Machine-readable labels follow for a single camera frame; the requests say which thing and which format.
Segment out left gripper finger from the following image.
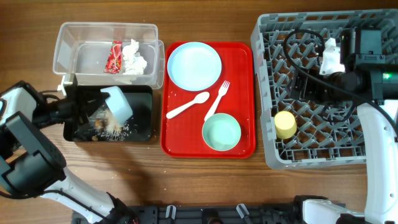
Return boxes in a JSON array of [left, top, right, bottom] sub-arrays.
[[83, 91, 109, 109], [73, 119, 93, 137]]

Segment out rice and food scraps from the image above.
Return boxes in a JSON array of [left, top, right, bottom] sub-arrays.
[[75, 107, 132, 141]]

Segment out light blue bowl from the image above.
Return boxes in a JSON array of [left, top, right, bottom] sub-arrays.
[[100, 86, 133, 124]]

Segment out red snack wrapper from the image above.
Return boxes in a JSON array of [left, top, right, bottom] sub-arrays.
[[104, 40, 123, 74]]

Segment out yellow plastic cup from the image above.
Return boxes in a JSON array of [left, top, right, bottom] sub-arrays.
[[274, 111, 297, 139]]

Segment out white tissue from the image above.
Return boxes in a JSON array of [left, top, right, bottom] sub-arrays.
[[122, 39, 147, 75]]

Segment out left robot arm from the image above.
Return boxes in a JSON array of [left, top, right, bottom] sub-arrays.
[[1, 81, 139, 223]]

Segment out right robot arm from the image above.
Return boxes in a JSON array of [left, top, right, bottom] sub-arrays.
[[286, 28, 397, 223]]

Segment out grey dishwasher rack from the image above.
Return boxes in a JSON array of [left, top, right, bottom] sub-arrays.
[[251, 9, 397, 169]]

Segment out black plastic tray bin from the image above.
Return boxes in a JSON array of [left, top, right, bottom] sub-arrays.
[[63, 85, 152, 142]]

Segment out clear plastic bin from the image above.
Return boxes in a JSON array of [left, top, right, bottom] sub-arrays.
[[52, 22, 165, 90]]

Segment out cream plastic fork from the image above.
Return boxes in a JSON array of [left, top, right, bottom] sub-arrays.
[[204, 80, 230, 121]]

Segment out light blue plate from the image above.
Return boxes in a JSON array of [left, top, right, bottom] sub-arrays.
[[167, 42, 222, 91]]

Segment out mint green bowl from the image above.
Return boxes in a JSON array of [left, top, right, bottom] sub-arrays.
[[201, 113, 242, 152]]

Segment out red serving tray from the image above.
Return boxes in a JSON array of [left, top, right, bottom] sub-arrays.
[[160, 42, 256, 159]]

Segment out cream plastic spoon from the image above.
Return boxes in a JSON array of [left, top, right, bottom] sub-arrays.
[[166, 91, 210, 119]]

